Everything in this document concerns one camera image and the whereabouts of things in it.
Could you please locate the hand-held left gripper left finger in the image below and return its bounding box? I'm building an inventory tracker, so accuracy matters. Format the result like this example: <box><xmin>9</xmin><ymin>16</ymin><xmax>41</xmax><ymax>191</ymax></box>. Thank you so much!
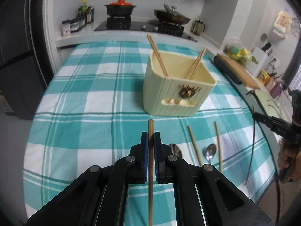
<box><xmin>26</xmin><ymin>132</ymin><xmax>149</xmax><ymax>226</ymax></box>

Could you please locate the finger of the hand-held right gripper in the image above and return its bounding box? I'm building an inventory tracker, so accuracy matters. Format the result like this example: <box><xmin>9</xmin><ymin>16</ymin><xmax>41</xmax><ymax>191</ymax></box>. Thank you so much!
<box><xmin>252</xmin><ymin>112</ymin><xmax>292</xmax><ymax>136</ymax></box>

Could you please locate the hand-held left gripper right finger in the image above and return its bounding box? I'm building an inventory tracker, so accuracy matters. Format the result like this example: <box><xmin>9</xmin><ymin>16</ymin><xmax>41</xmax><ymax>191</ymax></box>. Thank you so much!
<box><xmin>153</xmin><ymin>132</ymin><xmax>274</xmax><ymax>226</ymax></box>

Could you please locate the wooden chopstick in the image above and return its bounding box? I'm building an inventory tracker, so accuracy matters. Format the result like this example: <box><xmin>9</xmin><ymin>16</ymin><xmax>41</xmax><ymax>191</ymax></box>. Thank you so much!
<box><xmin>187</xmin><ymin>125</ymin><xmax>203</xmax><ymax>167</ymax></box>
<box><xmin>245</xmin><ymin>105</ymin><xmax>257</xmax><ymax>185</ymax></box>
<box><xmin>188</xmin><ymin>48</ymin><xmax>207</xmax><ymax>80</ymax></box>
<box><xmin>149</xmin><ymin>36</ymin><xmax>169</xmax><ymax>76</ymax></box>
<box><xmin>147</xmin><ymin>35</ymin><xmax>166</xmax><ymax>76</ymax></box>
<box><xmin>214</xmin><ymin>121</ymin><xmax>223</xmax><ymax>173</ymax></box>
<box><xmin>148</xmin><ymin>120</ymin><xmax>154</xmax><ymax>226</ymax></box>
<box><xmin>184</xmin><ymin>47</ymin><xmax>205</xmax><ymax>79</ymax></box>

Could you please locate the cream utensil holder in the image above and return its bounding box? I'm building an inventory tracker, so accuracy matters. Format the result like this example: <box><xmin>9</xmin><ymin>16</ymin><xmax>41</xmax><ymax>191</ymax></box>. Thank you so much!
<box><xmin>142</xmin><ymin>50</ymin><xmax>217</xmax><ymax>118</ymax></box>

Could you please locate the person's right hand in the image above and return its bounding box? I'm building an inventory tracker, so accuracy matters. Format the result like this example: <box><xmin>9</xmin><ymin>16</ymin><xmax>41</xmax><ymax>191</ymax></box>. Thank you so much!
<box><xmin>278</xmin><ymin>139</ymin><xmax>301</xmax><ymax>170</ymax></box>

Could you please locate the metal spoon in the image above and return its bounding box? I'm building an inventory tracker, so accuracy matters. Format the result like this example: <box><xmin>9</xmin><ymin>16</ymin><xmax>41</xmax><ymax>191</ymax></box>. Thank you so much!
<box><xmin>168</xmin><ymin>143</ymin><xmax>183</xmax><ymax>159</ymax></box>
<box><xmin>203</xmin><ymin>144</ymin><xmax>217</xmax><ymax>164</ymax></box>

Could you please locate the purple bottle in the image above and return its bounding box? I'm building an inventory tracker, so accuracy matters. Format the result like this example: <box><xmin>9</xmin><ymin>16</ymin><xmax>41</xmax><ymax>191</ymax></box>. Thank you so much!
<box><xmin>270</xmin><ymin>80</ymin><xmax>283</xmax><ymax>98</ymax></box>

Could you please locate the wooden cutting board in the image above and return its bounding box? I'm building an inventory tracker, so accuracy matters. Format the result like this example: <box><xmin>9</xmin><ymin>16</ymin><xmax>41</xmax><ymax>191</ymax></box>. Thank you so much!
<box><xmin>216</xmin><ymin>53</ymin><xmax>261</xmax><ymax>90</ymax></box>

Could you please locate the white knife block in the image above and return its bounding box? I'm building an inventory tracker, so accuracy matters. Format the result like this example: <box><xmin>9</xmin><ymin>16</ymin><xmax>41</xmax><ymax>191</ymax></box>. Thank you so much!
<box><xmin>252</xmin><ymin>47</ymin><xmax>274</xmax><ymax>76</ymax></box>

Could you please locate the black electric griddle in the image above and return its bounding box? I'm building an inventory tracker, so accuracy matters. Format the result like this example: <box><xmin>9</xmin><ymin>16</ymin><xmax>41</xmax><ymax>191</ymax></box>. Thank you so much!
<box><xmin>214</xmin><ymin>56</ymin><xmax>242</xmax><ymax>85</ymax></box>

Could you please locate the teal checked tablecloth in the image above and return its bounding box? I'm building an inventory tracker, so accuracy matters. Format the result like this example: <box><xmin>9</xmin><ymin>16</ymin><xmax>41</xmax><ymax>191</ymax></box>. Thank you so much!
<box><xmin>24</xmin><ymin>41</ymin><xmax>281</xmax><ymax>226</ymax></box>

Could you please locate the bag of vegetables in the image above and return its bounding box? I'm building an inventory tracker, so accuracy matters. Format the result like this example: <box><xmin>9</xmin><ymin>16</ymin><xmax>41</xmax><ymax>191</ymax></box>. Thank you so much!
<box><xmin>223</xmin><ymin>37</ymin><xmax>255</xmax><ymax>64</ymax></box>

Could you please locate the hanging noodle packet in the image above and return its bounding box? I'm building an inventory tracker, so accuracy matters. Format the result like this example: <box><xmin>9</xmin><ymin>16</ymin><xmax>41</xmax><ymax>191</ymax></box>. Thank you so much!
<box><xmin>273</xmin><ymin>11</ymin><xmax>292</xmax><ymax>38</ymax></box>

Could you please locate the black gas hob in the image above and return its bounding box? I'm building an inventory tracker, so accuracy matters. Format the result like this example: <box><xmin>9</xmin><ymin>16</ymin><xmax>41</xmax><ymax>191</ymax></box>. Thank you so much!
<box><xmin>94</xmin><ymin>16</ymin><xmax>198</xmax><ymax>42</ymax></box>

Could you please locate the wok with glass lid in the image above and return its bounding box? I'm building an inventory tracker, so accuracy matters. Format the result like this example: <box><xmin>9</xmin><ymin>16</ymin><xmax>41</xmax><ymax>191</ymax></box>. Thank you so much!
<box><xmin>154</xmin><ymin>3</ymin><xmax>191</xmax><ymax>25</ymax></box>

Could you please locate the row of spice jars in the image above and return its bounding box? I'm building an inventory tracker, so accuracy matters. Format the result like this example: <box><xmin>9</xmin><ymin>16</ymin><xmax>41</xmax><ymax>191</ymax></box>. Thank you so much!
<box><xmin>62</xmin><ymin>18</ymin><xmax>86</xmax><ymax>36</ymax></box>

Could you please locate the black clay pot red lid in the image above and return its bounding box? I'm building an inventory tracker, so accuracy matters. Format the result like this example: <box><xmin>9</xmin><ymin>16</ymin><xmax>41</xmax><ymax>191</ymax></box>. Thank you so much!
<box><xmin>105</xmin><ymin>0</ymin><xmax>137</xmax><ymax>17</ymax></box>

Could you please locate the dark sauce bottle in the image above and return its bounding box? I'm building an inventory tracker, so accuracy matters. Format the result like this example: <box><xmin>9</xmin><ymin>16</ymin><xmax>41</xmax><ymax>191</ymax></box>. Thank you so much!
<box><xmin>87</xmin><ymin>4</ymin><xmax>95</xmax><ymax>24</ymax></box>

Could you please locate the green-capped sauce bottle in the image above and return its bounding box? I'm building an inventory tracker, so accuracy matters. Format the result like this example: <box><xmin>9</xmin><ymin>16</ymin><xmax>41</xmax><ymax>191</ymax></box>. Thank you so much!
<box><xmin>78</xmin><ymin>0</ymin><xmax>87</xmax><ymax>25</ymax></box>

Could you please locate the dark grey refrigerator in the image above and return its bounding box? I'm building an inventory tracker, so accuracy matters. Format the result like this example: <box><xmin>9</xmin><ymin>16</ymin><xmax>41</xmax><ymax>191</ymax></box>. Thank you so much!
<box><xmin>0</xmin><ymin>0</ymin><xmax>49</xmax><ymax>120</ymax></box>

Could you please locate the dark window frame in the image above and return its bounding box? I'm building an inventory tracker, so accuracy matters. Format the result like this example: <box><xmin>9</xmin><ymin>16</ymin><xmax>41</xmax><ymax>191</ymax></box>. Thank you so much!
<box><xmin>288</xmin><ymin>59</ymin><xmax>301</xmax><ymax>92</ymax></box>

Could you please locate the black cable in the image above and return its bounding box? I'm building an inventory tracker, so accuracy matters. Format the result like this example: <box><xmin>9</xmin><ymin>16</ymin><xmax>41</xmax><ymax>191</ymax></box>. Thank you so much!
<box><xmin>275</xmin><ymin>169</ymin><xmax>283</xmax><ymax>226</ymax></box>

